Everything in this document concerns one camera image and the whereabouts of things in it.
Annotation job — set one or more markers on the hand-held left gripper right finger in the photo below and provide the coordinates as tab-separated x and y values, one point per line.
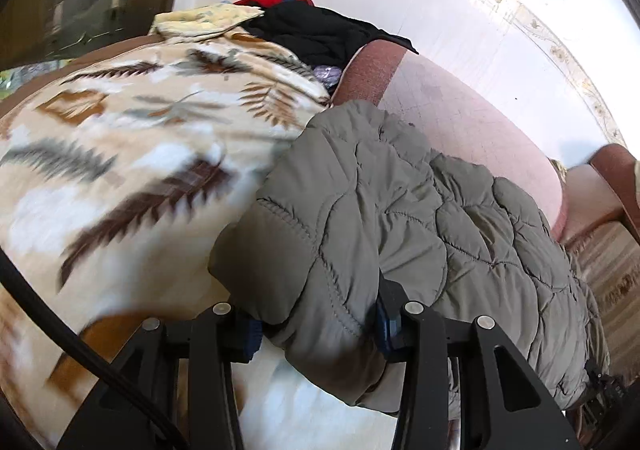
387	325

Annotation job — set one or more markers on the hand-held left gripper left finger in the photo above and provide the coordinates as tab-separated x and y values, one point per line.
247	335

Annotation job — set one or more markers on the grey quilted jacket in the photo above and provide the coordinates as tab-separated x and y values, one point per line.
400	210

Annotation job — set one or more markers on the beige patterned sofa cover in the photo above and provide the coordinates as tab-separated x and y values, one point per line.
610	280

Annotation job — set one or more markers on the leaf print fleece blanket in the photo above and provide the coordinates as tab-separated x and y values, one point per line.
125	155

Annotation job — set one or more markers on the purple patterned cloth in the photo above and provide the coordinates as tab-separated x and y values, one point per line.
327	75

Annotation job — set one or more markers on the black garment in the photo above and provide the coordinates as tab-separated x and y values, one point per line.
320	37

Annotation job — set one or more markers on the yellow floral cloth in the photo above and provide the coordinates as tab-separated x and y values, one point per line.
200	22

